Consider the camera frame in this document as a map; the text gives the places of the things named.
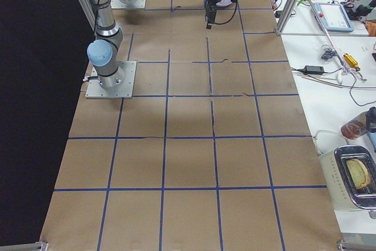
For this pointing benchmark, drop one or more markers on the lilac plate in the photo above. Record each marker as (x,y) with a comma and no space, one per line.
(224,3)

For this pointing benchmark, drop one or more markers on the long silver reacher grabber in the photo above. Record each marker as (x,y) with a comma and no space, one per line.
(346,68)

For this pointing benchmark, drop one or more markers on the black power adapter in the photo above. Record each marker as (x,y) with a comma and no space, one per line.
(313,70)

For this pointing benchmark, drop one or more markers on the brown grid paper mat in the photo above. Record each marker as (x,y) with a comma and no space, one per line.
(213,151)

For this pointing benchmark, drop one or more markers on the yellow tool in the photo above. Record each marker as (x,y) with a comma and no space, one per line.
(351,61)

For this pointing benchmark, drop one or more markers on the red-filled glass jar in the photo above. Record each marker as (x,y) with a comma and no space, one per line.
(360,125)

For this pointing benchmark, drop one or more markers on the white toaster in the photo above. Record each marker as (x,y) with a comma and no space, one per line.
(344,195)

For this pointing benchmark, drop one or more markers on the toast slice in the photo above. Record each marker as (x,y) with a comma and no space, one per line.
(359,173)

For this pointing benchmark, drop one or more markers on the aluminium frame post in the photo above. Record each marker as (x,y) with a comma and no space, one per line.
(290,1)

